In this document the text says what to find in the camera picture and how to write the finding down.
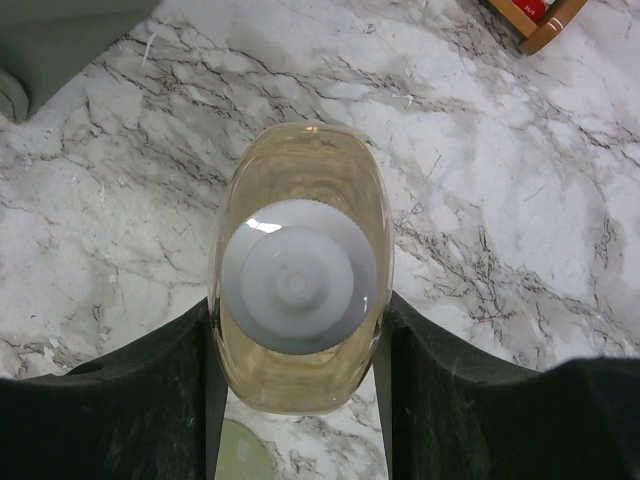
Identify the green canvas bag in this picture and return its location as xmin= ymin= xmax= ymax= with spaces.
xmin=1 ymin=0 xmax=158 ymax=124

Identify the wooden shelf rack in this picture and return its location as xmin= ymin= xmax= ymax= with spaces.
xmin=484 ymin=0 xmax=587 ymax=56

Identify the green soap pump dispenser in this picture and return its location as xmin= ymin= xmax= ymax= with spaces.
xmin=214 ymin=419 xmax=275 ymax=480

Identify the red card box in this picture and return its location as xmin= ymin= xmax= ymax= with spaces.
xmin=514 ymin=0 xmax=554 ymax=22

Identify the amber mouthwash bottle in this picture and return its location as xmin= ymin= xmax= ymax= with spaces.
xmin=208 ymin=123 xmax=394 ymax=415

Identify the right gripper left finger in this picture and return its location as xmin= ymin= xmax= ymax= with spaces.
xmin=1 ymin=300 xmax=227 ymax=479

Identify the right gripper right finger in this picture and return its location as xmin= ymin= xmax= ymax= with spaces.
xmin=373 ymin=296 xmax=639 ymax=479

